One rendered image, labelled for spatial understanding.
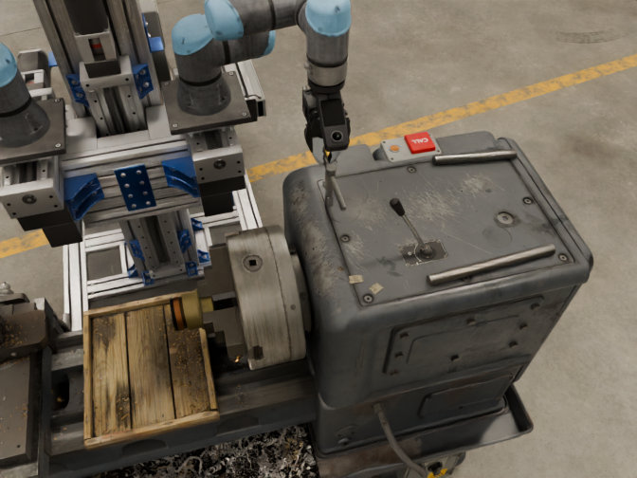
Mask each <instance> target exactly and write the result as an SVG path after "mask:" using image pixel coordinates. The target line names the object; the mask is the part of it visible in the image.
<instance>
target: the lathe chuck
mask: <svg viewBox="0 0 637 478"><path fill-rule="evenodd" d="M232 234H238V235H237V236H233V237H230V235H232ZM226 236H227V237H226ZM225 241H226V243H227V252H228V257H229V262H230V267H231V272H232V278H233V283H234V287H235V291H234V293H235V297H237V299H236V300H237V302H238V307H239V312H240V317H241V322H242V327H243V331H244V335H245V340H246V350H247V349H248V350H249V349H253V347H252V346H257V345H259V346H260V347H262V352H263V355H262V356H261V357H260V358H248V354H246V355H247V360H248V364H249V368H250V370H255V369H260V368H264V367H268V366H272V365H276V364H281V363H285V362H289V361H290V359H291V353H290V341H289V334H288V327H287V320H286V315H285V309H284V304H283V298H282V290H281V285H280V280H279V276H278V271H277V268H276V264H275V259H274V255H273V252H272V248H271V245H270V242H269V239H268V236H267V233H266V230H265V228H264V227H259V228H255V229H249V230H239V231H234V232H229V233H226V234H225ZM251 256H256V257H258V258H259V259H260V260H261V265H260V267H259V268H257V269H254V270H252V269H248V268H247V267H246V265H245V262H246V259H247V258H248V257H251Z"/></svg>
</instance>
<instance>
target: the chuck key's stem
mask: <svg viewBox="0 0 637 478"><path fill-rule="evenodd" d="M336 171H337V167H336V165H334V164H328V165H326V167H325V190H326V198H325V203H326V206H327V207H332V206H333V201H334V197H333V187H332V184H331V182H330V179H329V176H332V175H334V176H335V177H336Z"/></svg>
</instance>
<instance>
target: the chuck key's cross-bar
mask: <svg viewBox="0 0 637 478"><path fill-rule="evenodd" d="M322 151H323V153H324V155H323V158H324V161H325V162H324V167H326V165H328V164H330V163H329V160H328V157H327V155H326V151H325V148H324V146H323V148H322ZM329 179H330V182H331V184H332V187H333V190H334V192H335V195H336V198H337V202H338V205H339V206H340V209H341V210H342V211H345V210H346V209H347V208H346V205H345V203H344V200H343V197H342V195H341V192H340V190H339V187H338V185H337V181H336V178H335V176H334V175H332V176H329Z"/></svg>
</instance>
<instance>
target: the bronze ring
mask: <svg viewBox="0 0 637 478"><path fill-rule="evenodd" d="M170 308H171V313H172V318H173V326H174V329H175V330H176V331H178V330H180V331H181V330H185V329H186V328H188V329H189V330H193V329H198V328H202V329H205V326H204V323H203V316H202V314H203V313H208V312H211V311H215V308H214V303H213V298H212V296H207V297H203V298H199V294H198V289H197V288H196V289H195V291H193V292H188V293H183V294H182V297H180V298H179V297H173V298H171V299H170Z"/></svg>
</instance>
